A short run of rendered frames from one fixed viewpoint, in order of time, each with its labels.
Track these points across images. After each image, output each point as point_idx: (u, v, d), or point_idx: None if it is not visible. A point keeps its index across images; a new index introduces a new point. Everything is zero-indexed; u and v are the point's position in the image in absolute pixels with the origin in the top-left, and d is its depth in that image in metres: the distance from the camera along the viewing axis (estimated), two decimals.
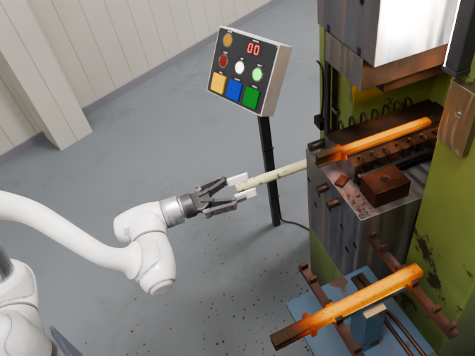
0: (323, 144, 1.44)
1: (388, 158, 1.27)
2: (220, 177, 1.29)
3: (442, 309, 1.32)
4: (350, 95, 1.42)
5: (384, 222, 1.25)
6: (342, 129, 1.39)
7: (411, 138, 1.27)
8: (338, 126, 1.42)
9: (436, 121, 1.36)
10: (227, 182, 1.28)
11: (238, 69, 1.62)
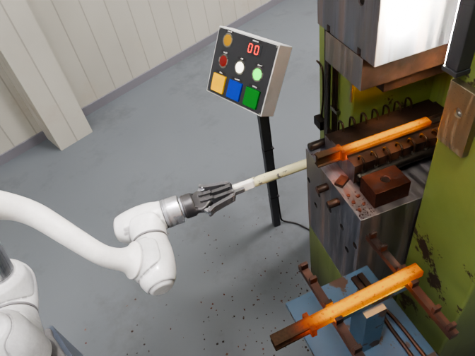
0: (323, 144, 1.44)
1: (388, 158, 1.27)
2: (225, 183, 1.27)
3: (442, 309, 1.32)
4: (350, 95, 1.42)
5: (384, 222, 1.25)
6: (342, 129, 1.39)
7: (411, 138, 1.27)
8: (338, 126, 1.42)
9: (436, 121, 1.36)
10: (233, 188, 1.26)
11: (238, 69, 1.62)
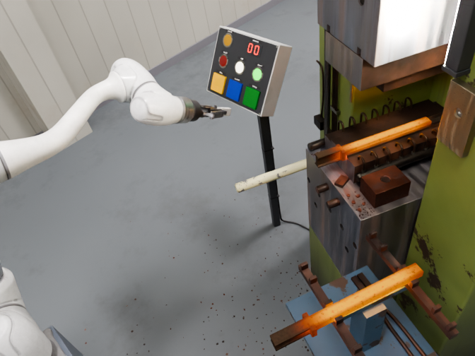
0: (323, 144, 1.44)
1: (388, 158, 1.27)
2: (210, 106, 1.49)
3: (442, 309, 1.32)
4: (350, 95, 1.42)
5: (384, 222, 1.25)
6: (342, 129, 1.39)
7: (411, 138, 1.27)
8: (338, 126, 1.42)
9: (436, 121, 1.36)
10: (218, 109, 1.50)
11: (238, 69, 1.62)
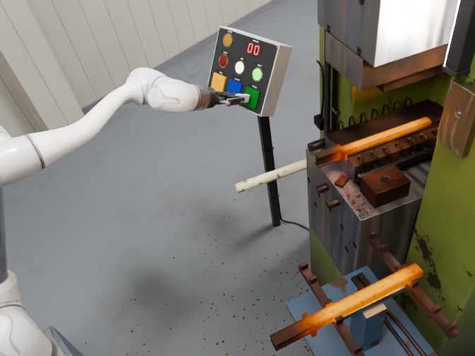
0: (323, 144, 1.44)
1: (388, 158, 1.27)
2: (228, 92, 1.53)
3: (442, 309, 1.32)
4: (350, 95, 1.42)
5: (384, 222, 1.25)
6: (342, 129, 1.39)
7: (411, 138, 1.27)
8: (338, 126, 1.42)
9: (436, 121, 1.36)
10: None
11: (238, 69, 1.62)
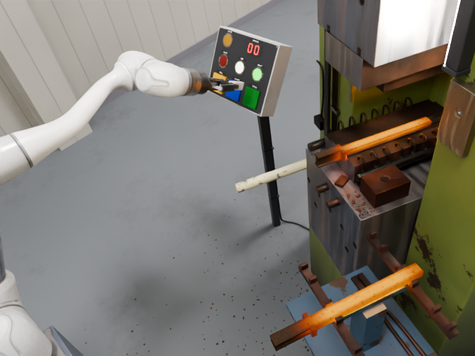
0: (323, 144, 1.44)
1: (388, 158, 1.27)
2: (222, 79, 1.48)
3: (442, 309, 1.32)
4: (350, 95, 1.42)
5: (384, 222, 1.25)
6: (342, 129, 1.39)
7: (411, 138, 1.27)
8: (338, 126, 1.42)
9: (436, 121, 1.36)
10: (230, 83, 1.48)
11: (238, 69, 1.62)
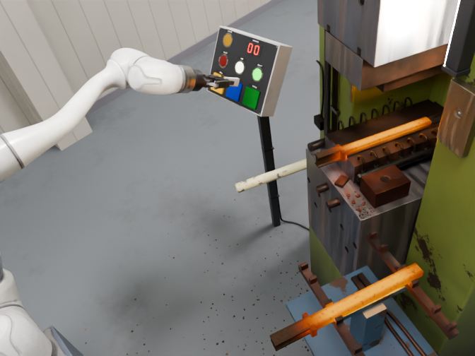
0: (323, 144, 1.44)
1: (388, 158, 1.27)
2: (217, 75, 1.45)
3: (442, 309, 1.32)
4: (350, 95, 1.42)
5: (384, 222, 1.25)
6: (342, 129, 1.39)
7: (411, 138, 1.27)
8: (338, 126, 1.42)
9: (436, 121, 1.36)
10: None
11: (238, 69, 1.62)
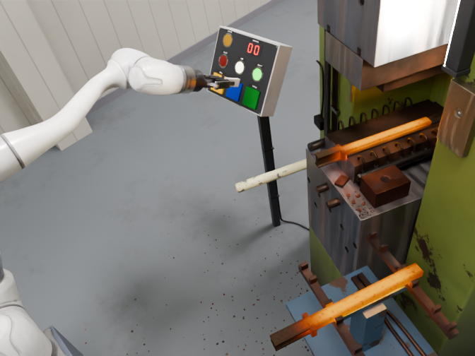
0: (323, 144, 1.44)
1: (388, 158, 1.27)
2: (218, 76, 1.46)
3: (442, 309, 1.32)
4: (350, 95, 1.42)
5: (384, 222, 1.25)
6: (342, 129, 1.39)
7: (411, 138, 1.27)
8: (338, 126, 1.42)
9: (436, 121, 1.36)
10: None
11: (238, 69, 1.62)
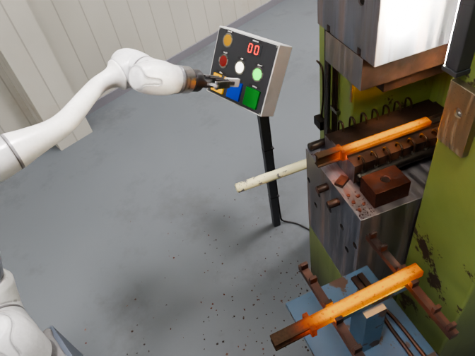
0: (323, 144, 1.44)
1: (388, 158, 1.27)
2: (218, 76, 1.46)
3: (442, 309, 1.32)
4: (350, 95, 1.42)
5: (384, 222, 1.25)
6: (342, 129, 1.39)
7: (411, 138, 1.27)
8: (338, 126, 1.42)
9: (436, 121, 1.36)
10: None
11: (238, 69, 1.62)
